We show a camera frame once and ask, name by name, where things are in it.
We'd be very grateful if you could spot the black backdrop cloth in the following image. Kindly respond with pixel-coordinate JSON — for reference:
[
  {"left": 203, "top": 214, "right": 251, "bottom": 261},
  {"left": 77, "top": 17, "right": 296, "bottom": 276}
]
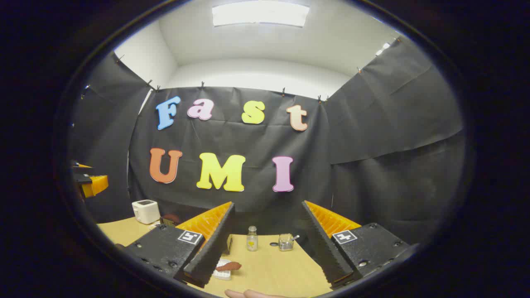
[{"left": 68, "top": 35, "right": 466, "bottom": 249}]

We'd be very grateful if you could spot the small glass bottle yellow label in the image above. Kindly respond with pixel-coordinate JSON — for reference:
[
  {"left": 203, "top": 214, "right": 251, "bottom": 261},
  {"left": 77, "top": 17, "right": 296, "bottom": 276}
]
[{"left": 246, "top": 226, "right": 259, "bottom": 252}]

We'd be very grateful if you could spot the white toaster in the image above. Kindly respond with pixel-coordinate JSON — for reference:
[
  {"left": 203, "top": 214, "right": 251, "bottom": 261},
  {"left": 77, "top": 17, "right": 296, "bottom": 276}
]
[{"left": 132, "top": 199, "right": 161, "bottom": 225}]

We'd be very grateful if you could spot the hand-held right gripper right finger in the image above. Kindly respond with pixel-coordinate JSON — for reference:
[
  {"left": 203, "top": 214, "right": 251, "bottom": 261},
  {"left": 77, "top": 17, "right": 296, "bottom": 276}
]
[{"left": 301, "top": 200, "right": 410, "bottom": 290}]

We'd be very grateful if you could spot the ceiling light panel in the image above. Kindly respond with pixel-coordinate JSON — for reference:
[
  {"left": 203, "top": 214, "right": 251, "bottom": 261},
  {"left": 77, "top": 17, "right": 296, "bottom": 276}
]
[{"left": 212, "top": 2, "right": 310, "bottom": 28}]

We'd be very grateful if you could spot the glass jar with spoon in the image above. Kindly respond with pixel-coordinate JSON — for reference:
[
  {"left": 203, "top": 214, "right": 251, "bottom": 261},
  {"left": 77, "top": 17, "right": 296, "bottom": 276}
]
[{"left": 278, "top": 233, "right": 299, "bottom": 252}]

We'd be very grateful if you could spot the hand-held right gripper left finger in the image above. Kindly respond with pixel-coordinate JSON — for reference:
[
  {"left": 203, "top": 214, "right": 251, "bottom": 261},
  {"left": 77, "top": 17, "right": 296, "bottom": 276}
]
[{"left": 124, "top": 202, "right": 236, "bottom": 289}]

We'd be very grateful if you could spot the white rectangular plate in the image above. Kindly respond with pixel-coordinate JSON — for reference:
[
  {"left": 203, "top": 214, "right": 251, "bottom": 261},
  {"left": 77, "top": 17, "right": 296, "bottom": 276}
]
[{"left": 212, "top": 259, "right": 232, "bottom": 281}]

